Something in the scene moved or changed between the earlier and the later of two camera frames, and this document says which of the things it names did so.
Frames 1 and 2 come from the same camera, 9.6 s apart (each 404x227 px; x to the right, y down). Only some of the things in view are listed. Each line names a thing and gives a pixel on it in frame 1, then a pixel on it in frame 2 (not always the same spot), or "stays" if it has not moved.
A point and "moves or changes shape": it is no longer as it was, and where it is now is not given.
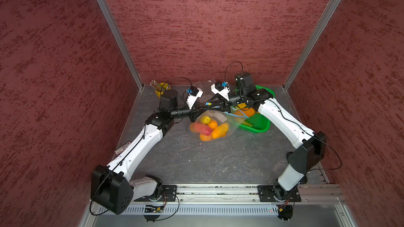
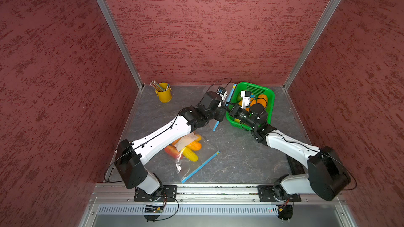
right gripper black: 225,103 to 233,111
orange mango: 212,124 to 195,146
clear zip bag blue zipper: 211,125 moves or changes shape
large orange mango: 220,131 to 175,142
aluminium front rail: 243,192 stays
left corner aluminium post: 114,27 stays
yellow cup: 163,86 stays
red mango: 200,129 to 172,151
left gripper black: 194,113 to 222,111
